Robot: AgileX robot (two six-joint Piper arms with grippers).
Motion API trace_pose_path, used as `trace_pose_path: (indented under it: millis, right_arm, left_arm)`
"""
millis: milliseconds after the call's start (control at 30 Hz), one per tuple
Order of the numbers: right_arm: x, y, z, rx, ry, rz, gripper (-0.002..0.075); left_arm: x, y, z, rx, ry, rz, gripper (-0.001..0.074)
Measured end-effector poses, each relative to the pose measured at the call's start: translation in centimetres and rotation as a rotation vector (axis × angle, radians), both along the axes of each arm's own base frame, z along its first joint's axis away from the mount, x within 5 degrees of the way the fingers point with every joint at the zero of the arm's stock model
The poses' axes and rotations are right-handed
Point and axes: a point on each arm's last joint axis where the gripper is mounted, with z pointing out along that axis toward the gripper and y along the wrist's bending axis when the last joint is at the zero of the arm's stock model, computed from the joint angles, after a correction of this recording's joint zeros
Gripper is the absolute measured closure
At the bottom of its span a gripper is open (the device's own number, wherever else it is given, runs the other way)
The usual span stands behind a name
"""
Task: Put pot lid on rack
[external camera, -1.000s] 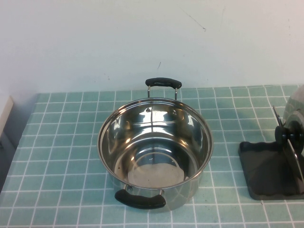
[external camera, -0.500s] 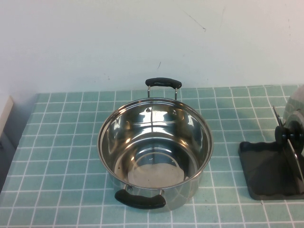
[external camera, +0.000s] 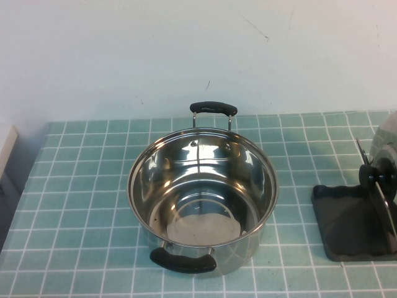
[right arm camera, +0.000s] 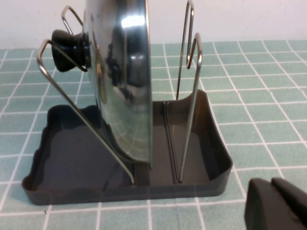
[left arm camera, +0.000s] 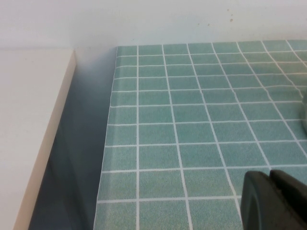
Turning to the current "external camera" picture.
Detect stainless steel lid black knob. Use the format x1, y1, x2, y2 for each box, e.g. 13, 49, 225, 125
359, 110, 397, 218

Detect teal grid tablecloth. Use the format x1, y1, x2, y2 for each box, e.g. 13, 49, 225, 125
0, 111, 397, 298

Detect beige grey side panel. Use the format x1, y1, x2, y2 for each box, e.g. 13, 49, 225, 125
0, 124, 24, 199

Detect stainless steel pot black handles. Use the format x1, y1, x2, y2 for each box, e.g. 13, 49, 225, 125
127, 101, 280, 279

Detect black lid rack with wire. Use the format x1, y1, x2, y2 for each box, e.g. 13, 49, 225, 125
311, 137, 397, 262

